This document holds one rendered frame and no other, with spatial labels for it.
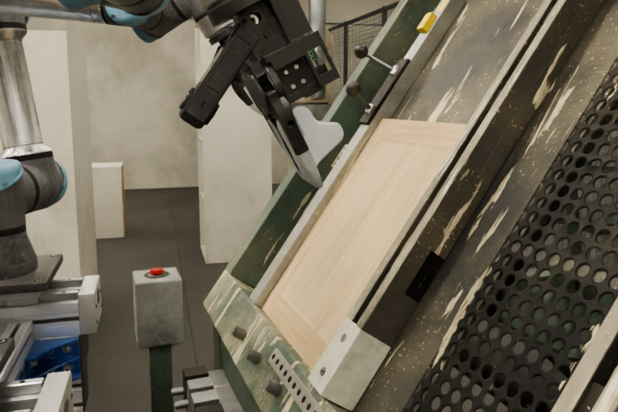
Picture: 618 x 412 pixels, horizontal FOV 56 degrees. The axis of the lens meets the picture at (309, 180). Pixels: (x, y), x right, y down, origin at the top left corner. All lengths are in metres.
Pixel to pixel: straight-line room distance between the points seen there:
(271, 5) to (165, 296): 1.11
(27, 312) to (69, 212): 2.09
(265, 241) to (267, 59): 1.14
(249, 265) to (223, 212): 3.29
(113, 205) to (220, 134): 1.70
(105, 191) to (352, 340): 5.24
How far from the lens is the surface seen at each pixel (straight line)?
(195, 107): 0.58
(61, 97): 3.36
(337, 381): 1.00
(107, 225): 6.15
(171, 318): 1.61
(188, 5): 1.28
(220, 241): 5.00
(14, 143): 1.45
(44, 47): 3.38
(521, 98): 1.07
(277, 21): 0.60
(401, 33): 1.79
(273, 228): 1.67
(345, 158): 1.46
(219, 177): 4.89
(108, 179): 6.07
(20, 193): 1.35
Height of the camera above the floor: 1.40
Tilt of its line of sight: 8 degrees down
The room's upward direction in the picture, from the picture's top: straight up
